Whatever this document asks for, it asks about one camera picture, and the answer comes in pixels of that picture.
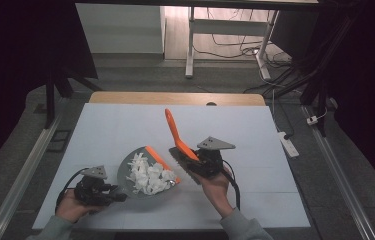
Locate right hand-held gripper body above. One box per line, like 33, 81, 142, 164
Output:
191, 135, 237, 178

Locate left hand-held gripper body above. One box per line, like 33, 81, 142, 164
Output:
73, 165, 111, 207

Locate grey dustpan with orange edge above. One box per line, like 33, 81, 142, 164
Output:
117, 145, 182, 200

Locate orange-handled hand brush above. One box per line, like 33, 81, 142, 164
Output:
164, 108, 203, 185

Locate pile of white paper scraps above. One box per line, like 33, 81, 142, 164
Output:
126, 152, 178, 196

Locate person's left hand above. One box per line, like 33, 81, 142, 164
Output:
54, 189, 104, 224

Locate person's right hand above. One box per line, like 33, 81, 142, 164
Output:
197, 166, 235, 219

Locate wooden table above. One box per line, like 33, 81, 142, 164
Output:
88, 91, 267, 107

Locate white power strip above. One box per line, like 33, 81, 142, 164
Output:
277, 131, 300, 158

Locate black metal stand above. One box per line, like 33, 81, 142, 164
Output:
44, 66, 104, 130
244, 0, 368, 138

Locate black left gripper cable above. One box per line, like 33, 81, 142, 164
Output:
55, 168, 88, 214

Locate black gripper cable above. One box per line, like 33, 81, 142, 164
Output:
55, 168, 88, 214
221, 159, 242, 211

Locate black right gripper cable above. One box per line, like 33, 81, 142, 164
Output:
221, 159, 242, 211

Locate black floor bracket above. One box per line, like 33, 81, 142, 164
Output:
46, 129, 73, 154

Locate aluminium rail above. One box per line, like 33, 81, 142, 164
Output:
301, 105, 375, 240
0, 109, 64, 240

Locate black floor cables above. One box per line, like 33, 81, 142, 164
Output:
193, 8, 293, 69

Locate white desk frame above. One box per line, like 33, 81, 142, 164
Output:
184, 6, 280, 81

